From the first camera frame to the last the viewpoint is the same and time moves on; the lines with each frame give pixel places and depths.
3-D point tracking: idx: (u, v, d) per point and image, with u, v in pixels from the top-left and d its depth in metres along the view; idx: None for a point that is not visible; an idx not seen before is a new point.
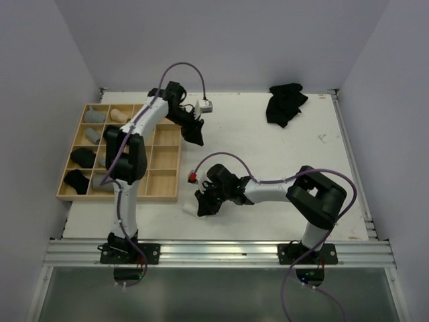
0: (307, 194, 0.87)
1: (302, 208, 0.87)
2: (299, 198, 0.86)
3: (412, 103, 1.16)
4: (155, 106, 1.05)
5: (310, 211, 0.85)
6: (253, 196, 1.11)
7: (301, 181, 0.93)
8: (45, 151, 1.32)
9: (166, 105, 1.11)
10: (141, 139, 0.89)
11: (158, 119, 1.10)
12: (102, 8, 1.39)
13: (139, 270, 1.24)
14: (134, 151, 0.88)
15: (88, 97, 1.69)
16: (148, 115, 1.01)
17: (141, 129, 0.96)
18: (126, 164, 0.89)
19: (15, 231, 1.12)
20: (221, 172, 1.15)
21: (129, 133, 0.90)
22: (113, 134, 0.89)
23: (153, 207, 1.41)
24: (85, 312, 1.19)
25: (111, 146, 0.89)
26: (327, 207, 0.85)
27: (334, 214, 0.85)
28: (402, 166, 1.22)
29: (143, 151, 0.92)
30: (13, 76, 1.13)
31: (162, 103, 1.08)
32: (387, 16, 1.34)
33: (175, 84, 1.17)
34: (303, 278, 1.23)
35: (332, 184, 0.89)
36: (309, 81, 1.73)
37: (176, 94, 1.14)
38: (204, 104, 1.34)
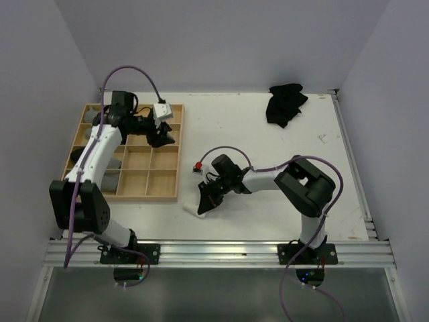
0: (294, 181, 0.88)
1: (288, 193, 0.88)
2: (285, 182, 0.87)
3: (412, 103, 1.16)
4: (105, 137, 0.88)
5: (294, 195, 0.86)
6: (249, 185, 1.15)
7: (293, 171, 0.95)
8: (45, 151, 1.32)
9: (118, 130, 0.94)
10: (94, 186, 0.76)
11: (113, 149, 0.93)
12: (102, 8, 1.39)
13: (139, 270, 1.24)
14: (87, 204, 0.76)
15: (88, 97, 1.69)
16: (96, 151, 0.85)
17: (92, 171, 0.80)
18: (84, 218, 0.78)
19: (15, 231, 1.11)
20: (224, 162, 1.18)
21: (78, 182, 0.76)
22: (58, 188, 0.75)
23: (153, 208, 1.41)
24: (85, 312, 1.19)
25: (59, 202, 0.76)
26: (312, 194, 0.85)
27: (319, 200, 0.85)
28: (402, 166, 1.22)
29: (100, 198, 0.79)
30: (13, 76, 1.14)
31: (112, 130, 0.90)
32: (387, 15, 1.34)
33: (120, 96, 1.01)
34: (303, 278, 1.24)
35: (321, 174, 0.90)
36: (309, 81, 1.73)
37: (122, 106, 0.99)
38: (162, 109, 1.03)
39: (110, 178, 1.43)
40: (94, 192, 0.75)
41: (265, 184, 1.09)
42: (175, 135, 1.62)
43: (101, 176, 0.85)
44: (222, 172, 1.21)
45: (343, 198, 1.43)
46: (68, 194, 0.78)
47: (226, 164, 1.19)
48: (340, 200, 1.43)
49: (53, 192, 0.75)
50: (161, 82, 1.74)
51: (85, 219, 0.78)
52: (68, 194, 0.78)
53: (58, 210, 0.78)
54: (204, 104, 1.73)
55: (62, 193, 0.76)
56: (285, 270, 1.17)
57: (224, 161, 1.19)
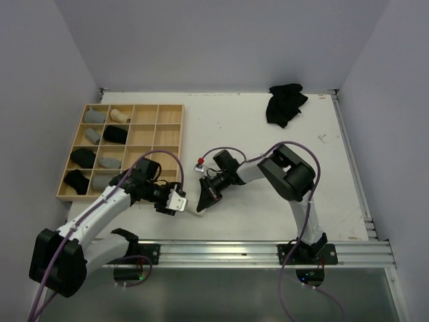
0: (275, 166, 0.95)
1: (269, 178, 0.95)
2: (267, 168, 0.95)
3: (411, 103, 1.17)
4: (112, 200, 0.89)
5: (274, 180, 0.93)
6: (242, 176, 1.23)
7: (278, 159, 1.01)
8: (45, 152, 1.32)
9: (129, 197, 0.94)
10: (78, 247, 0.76)
11: (118, 211, 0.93)
12: (102, 8, 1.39)
13: (139, 270, 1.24)
14: (66, 263, 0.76)
15: (88, 97, 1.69)
16: (98, 213, 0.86)
17: (85, 231, 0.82)
18: (55, 276, 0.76)
19: (15, 231, 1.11)
20: (223, 154, 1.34)
21: (64, 239, 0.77)
22: (45, 238, 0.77)
23: (153, 208, 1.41)
24: (84, 313, 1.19)
25: (41, 252, 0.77)
26: (289, 178, 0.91)
27: (295, 184, 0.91)
28: (402, 166, 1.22)
29: (78, 260, 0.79)
30: (12, 75, 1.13)
31: (123, 196, 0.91)
32: (388, 15, 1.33)
33: (145, 164, 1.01)
34: (303, 278, 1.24)
35: (300, 160, 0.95)
36: (309, 81, 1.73)
37: (142, 176, 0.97)
38: (178, 201, 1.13)
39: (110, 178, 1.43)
40: (75, 253, 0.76)
41: (256, 173, 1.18)
42: (175, 135, 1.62)
43: (93, 237, 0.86)
44: (222, 165, 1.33)
45: (342, 198, 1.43)
46: (50, 247, 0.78)
47: (224, 156, 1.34)
48: (340, 200, 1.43)
49: (40, 241, 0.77)
50: (161, 82, 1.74)
51: (57, 278, 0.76)
52: (51, 246, 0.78)
53: (36, 260, 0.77)
54: (204, 104, 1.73)
55: (47, 245, 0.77)
56: (282, 270, 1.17)
57: (223, 153, 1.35)
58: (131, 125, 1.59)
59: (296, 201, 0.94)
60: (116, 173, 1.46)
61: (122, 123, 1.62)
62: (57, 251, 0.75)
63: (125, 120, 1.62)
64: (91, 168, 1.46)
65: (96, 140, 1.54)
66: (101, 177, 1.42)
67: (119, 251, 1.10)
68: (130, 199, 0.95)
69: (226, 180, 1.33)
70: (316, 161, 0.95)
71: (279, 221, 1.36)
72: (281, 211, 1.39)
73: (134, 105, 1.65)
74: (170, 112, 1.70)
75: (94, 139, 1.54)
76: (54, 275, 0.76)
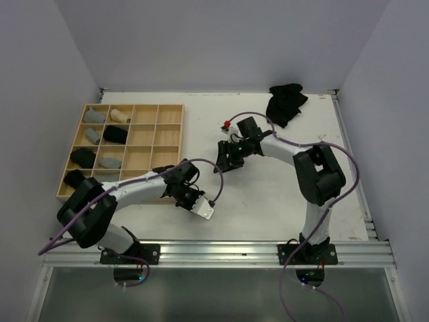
0: (311, 166, 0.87)
1: (301, 174, 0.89)
2: (301, 165, 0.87)
3: (411, 104, 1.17)
4: (151, 182, 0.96)
5: (303, 176, 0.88)
6: (266, 147, 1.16)
7: (314, 156, 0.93)
8: (46, 151, 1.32)
9: (163, 188, 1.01)
10: (113, 203, 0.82)
11: (149, 195, 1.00)
12: (102, 8, 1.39)
13: (139, 270, 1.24)
14: (99, 211, 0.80)
15: (88, 97, 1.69)
16: (137, 186, 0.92)
17: (123, 194, 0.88)
18: (82, 222, 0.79)
19: (15, 231, 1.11)
20: (248, 122, 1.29)
21: (105, 191, 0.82)
22: (89, 184, 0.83)
23: (153, 208, 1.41)
24: (85, 312, 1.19)
25: (80, 196, 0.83)
26: (320, 182, 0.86)
27: (324, 190, 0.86)
28: (402, 165, 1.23)
29: (106, 220, 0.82)
30: (13, 76, 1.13)
31: (162, 183, 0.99)
32: (387, 16, 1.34)
33: (187, 167, 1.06)
34: (303, 278, 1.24)
35: (338, 168, 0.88)
36: (309, 81, 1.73)
37: (181, 177, 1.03)
38: (207, 210, 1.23)
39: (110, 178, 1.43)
40: (109, 208, 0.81)
41: (281, 154, 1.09)
42: (175, 135, 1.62)
43: (123, 204, 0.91)
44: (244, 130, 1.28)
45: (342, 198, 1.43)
46: (87, 197, 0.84)
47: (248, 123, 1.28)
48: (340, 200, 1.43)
49: (84, 186, 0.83)
50: (161, 82, 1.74)
51: (82, 225, 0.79)
52: (89, 196, 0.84)
53: (72, 203, 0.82)
54: (204, 104, 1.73)
55: (88, 191, 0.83)
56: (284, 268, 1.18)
57: (248, 121, 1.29)
58: (131, 125, 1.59)
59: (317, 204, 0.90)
60: (117, 173, 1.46)
61: (122, 123, 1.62)
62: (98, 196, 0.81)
63: (125, 120, 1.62)
64: (91, 168, 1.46)
65: (96, 140, 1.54)
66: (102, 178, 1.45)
67: (118, 247, 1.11)
68: (162, 190, 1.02)
69: (244, 148, 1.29)
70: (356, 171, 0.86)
71: (279, 221, 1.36)
72: (281, 211, 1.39)
73: (134, 105, 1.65)
74: (170, 112, 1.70)
75: (94, 139, 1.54)
76: (80, 221, 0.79)
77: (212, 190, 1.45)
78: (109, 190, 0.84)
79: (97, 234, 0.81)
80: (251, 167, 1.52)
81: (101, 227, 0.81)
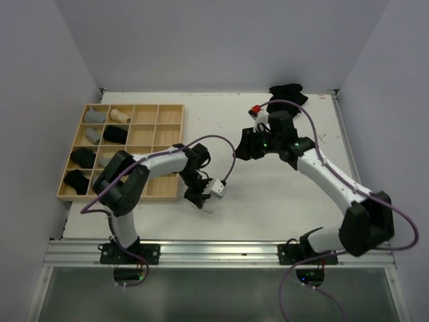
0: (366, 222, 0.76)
1: (349, 225, 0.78)
2: (356, 221, 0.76)
3: (411, 104, 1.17)
4: (175, 156, 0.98)
5: (353, 232, 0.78)
6: (301, 165, 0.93)
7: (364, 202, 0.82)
8: (46, 151, 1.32)
9: (183, 162, 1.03)
10: (145, 172, 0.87)
11: (172, 168, 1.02)
12: (102, 8, 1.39)
13: (139, 270, 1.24)
14: (133, 179, 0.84)
15: (87, 97, 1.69)
16: (163, 158, 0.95)
17: (151, 166, 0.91)
18: (116, 189, 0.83)
19: (15, 231, 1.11)
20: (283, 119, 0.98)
21: (136, 162, 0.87)
22: (122, 157, 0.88)
23: (153, 208, 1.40)
24: (86, 311, 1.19)
25: (113, 168, 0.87)
26: (369, 240, 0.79)
27: (370, 245, 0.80)
28: (402, 165, 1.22)
29: (139, 188, 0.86)
30: (13, 76, 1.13)
31: (184, 157, 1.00)
32: (388, 16, 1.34)
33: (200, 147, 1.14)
34: (303, 278, 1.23)
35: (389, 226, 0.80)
36: (309, 81, 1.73)
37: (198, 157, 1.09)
38: (220, 186, 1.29)
39: None
40: (142, 176, 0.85)
41: (319, 181, 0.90)
42: (175, 136, 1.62)
43: (151, 176, 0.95)
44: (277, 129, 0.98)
45: None
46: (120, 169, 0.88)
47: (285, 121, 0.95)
48: None
49: (117, 158, 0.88)
50: (161, 82, 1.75)
51: (116, 192, 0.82)
52: (121, 168, 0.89)
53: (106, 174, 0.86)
54: (204, 104, 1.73)
55: (120, 163, 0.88)
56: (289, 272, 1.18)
57: (285, 117, 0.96)
58: (131, 125, 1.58)
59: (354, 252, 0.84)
60: None
61: (122, 123, 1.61)
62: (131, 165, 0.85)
63: (125, 120, 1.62)
64: (91, 168, 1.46)
65: (96, 140, 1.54)
66: None
67: (125, 241, 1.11)
68: (184, 164, 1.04)
69: (269, 145, 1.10)
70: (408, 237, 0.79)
71: (279, 221, 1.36)
72: (281, 211, 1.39)
73: (134, 105, 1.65)
74: (170, 112, 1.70)
75: (94, 139, 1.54)
76: (116, 190, 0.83)
77: None
78: (140, 160, 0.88)
79: (130, 202, 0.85)
80: (251, 166, 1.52)
81: (134, 195, 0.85)
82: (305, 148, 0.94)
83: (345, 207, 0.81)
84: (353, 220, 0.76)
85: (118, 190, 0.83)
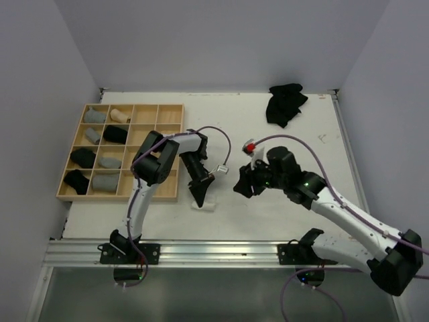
0: (403, 266, 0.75)
1: (389, 275, 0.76)
2: (395, 270, 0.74)
3: (411, 104, 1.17)
4: (192, 137, 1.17)
5: (393, 280, 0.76)
6: (318, 208, 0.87)
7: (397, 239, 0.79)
8: (46, 151, 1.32)
9: (198, 143, 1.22)
10: (176, 145, 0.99)
11: (188, 149, 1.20)
12: (102, 8, 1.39)
13: (139, 270, 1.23)
14: (165, 151, 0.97)
15: (88, 97, 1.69)
16: (186, 138, 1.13)
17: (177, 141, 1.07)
18: (151, 159, 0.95)
19: (15, 231, 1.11)
20: (287, 158, 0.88)
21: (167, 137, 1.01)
22: (155, 135, 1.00)
23: (153, 208, 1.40)
24: (86, 311, 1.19)
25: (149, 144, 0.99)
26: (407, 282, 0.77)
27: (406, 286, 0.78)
28: (403, 165, 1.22)
29: (171, 161, 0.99)
30: (12, 75, 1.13)
31: (198, 139, 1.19)
32: (388, 15, 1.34)
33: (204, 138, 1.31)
34: (303, 278, 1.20)
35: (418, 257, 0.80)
36: (309, 81, 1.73)
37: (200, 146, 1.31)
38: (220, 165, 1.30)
39: (110, 178, 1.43)
40: (174, 149, 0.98)
41: (340, 223, 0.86)
42: None
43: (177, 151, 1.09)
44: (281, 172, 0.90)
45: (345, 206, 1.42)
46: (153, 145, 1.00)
47: (286, 164, 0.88)
48: None
49: (151, 136, 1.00)
50: (161, 82, 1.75)
51: (151, 161, 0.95)
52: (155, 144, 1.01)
53: (141, 148, 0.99)
54: (204, 104, 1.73)
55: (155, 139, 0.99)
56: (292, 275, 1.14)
57: (286, 158, 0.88)
58: (131, 125, 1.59)
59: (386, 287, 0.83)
60: (116, 173, 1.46)
61: (122, 123, 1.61)
62: (163, 139, 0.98)
63: (125, 120, 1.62)
64: (91, 168, 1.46)
65: (96, 140, 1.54)
66: (101, 177, 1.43)
67: (136, 231, 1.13)
68: (197, 145, 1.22)
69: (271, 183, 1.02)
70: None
71: (279, 221, 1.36)
72: (280, 212, 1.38)
73: (134, 105, 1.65)
74: (170, 112, 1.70)
75: (94, 139, 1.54)
76: (154, 162, 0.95)
77: (212, 190, 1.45)
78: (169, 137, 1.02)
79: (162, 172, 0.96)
80: None
81: (166, 166, 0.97)
82: (317, 186, 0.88)
83: (377, 251, 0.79)
84: (393, 270, 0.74)
85: (153, 161, 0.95)
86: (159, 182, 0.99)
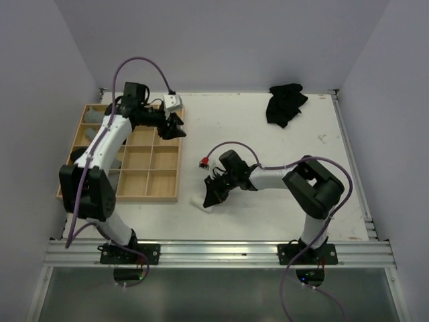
0: (303, 181, 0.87)
1: (296, 194, 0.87)
2: (295, 184, 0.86)
3: (411, 103, 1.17)
4: (115, 127, 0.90)
5: (302, 197, 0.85)
6: (258, 182, 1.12)
7: (302, 170, 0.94)
8: (45, 151, 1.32)
9: (129, 123, 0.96)
10: (101, 172, 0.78)
11: (123, 138, 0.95)
12: (101, 8, 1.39)
13: (139, 270, 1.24)
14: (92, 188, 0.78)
15: (88, 97, 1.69)
16: (108, 141, 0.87)
17: (102, 159, 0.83)
18: (88, 203, 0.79)
19: (14, 231, 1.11)
20: (232, 157, 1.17)
21: (86, 168, 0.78)
22: (68, 172, 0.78)
23: (153, 208, 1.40)
24: (86, 312, 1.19)
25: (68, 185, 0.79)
26: (320, 196, 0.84)
27: (327, 202, 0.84)
28: (403, 165, 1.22)
29: (106, 184, 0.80)
30: (13, 76, 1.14)
31: (123, 122, 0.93)
32: (388, 15, 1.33)
33: (133, 86, 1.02)
34: (303, 278, 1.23)
35: (330, 176, 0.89)
36: (308, 81, 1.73)
37: (135, 100, 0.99)
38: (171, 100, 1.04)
39: None
40: (100, 176, 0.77)
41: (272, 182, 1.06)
42: None
43: (110, 164, 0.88)
44: (229, 167, 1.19)
45: (348, 200, 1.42)
46: (76, 178, 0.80)
47: (232, 159, 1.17)
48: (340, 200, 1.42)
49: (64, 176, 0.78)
50: (161, 82, 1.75)
51: (89, 204, 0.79)
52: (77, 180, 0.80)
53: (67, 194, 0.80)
54: (204, 104, 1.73)
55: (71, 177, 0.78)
56: (286, 272, 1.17)
57: (231, 155, 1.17)
58: None
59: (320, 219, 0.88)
60: (116, 173, 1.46)
61: None
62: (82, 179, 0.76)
63: None
64: None
65: None
66: None
67: (121, 237, 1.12)
68: (130, 125, 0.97)
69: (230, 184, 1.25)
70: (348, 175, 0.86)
71: (279, 221, 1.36)
72: (281, 211, 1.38)
73: None
74: None
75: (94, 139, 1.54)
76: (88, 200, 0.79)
77: None
78: (88, 164, 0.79)
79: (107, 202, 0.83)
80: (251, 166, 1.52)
81: (107, 194, 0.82)
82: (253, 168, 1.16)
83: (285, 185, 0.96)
84: (288, 184, 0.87)
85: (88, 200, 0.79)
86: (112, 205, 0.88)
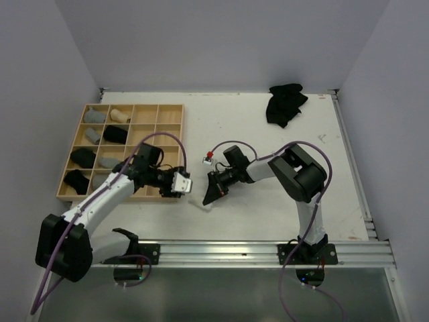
0: (286, 165, 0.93)
1: (279, 176, 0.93)
2: (278, 166, 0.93)
3: (411, 104, 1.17)
4: (116, 187, 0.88)
5: (284, 180, 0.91)
6: (253, 173, 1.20)
7: (289, 158, 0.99)
8: (45, 151, 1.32)
9: (133, 184, 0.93)
10: (83, 233, 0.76)
11: (122, 196, 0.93)
12: (101, 8, 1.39)
13: (139, 270, 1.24)
14: (70, 247, 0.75)
15: (88, 97, 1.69)
16: (104, 201, 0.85)
17: (88, 217, 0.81)
18: (61, 261, 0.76)
19: (14, 232, 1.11)
20: (234, 151, 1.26)
21: (69, 225, 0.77)
22: (51, 223, 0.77)
23: (153, 208, 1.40)
24: (85, 312, 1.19)
25: (47, 237, 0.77)
26: (301, 178, 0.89)
27: (307, 184, 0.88)
28: (402, 165, 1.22)
29: (84, 245, 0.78)
30: (12, 75, 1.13)
31: (127, 183, 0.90)
32: (388, 15, 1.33)
33: (147, 150, 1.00)
34: (303, 278, 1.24)
35: (313, 161, 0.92)
36: (309, 81, 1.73)
37: (144, 166, 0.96)
38: (183, 182, 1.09)
39: None
40: (81, 237, 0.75)
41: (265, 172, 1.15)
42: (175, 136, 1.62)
43: (98, 221, 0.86)
44: (232, 161, 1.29)
45: (348, 200, 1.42)
46: (56, 232, 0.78)
47: (234, 153, 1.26)
48: (340, 200, 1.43)
49: (46, 227, 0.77)
50: (161, 82, 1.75)
51: (61, 263, 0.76)
52: (57, 233, 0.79)
53: (42, 247, 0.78)
54: (205, 104, 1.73)
55: (53, 230, 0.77)
56: (283, 270, 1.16)
57: (233, 151, 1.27)
58: (131, 125, 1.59)
59: (303, 202, 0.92)
60: None
61: (122, 123, 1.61)
62: (62, 237, 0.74)
63: (125, 120, 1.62)
64: (91, 168, 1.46)
65: (96, 140, 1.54)
66: (101, 177, 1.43)
67: (118, 251, 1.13)
68: (134, 186, 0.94)
69: (231, 178, 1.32)
70: (328, 159, 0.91)
71: (279, 220, 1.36)
72: (281, 211, 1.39)
73: (133, 105, 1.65)
74: (170, 112, 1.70)
75: (94, 139, 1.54)
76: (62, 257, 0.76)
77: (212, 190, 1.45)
78: (73, 221, 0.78)
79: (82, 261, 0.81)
80: None
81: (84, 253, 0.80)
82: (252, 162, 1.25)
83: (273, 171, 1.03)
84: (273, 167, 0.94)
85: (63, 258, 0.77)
86: (88, 265, 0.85)
